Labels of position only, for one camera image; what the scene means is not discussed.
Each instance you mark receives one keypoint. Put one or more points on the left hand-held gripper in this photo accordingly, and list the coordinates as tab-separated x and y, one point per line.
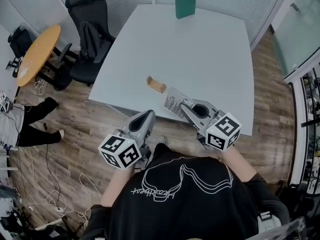
120	149

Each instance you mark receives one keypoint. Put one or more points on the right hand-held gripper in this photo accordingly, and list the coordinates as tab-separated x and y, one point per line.
222	131

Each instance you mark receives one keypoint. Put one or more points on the white printed card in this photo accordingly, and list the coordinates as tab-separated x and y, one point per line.
175	101

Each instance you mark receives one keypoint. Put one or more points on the wooden card holder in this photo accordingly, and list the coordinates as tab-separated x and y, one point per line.
156	84

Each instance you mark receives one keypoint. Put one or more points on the person's left forearm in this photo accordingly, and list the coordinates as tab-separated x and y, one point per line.
115	186

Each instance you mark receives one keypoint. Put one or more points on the person's right forearm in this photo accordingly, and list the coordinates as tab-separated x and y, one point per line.
241	166

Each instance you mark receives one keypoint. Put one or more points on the white power strip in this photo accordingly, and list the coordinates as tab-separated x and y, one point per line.
59	209

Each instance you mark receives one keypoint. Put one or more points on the black office chair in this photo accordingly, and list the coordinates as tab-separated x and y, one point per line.
85	69

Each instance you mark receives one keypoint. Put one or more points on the person's black printed shirt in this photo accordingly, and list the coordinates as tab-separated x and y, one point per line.
195	201

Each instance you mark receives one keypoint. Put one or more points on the green book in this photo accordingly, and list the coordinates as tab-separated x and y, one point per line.
185	4

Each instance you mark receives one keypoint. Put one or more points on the black bag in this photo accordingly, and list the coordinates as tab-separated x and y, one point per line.
89	40

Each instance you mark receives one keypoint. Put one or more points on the black metal shelf rack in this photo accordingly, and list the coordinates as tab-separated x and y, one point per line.
308	134

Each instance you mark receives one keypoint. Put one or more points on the round wooden side table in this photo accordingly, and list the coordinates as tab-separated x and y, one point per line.
40	54

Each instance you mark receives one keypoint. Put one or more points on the small black chair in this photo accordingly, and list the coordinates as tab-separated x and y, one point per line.
20	40

